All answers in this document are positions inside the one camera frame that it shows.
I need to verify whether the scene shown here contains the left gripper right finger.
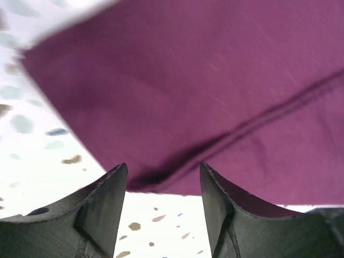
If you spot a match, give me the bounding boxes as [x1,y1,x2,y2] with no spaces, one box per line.
[200,163,343,258]

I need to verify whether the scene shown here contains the purple cloth mat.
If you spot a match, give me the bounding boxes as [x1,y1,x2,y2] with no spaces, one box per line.
[23,1,343,204]

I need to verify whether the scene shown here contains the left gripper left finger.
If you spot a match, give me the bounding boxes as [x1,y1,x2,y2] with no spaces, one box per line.
[1,163,128,258]

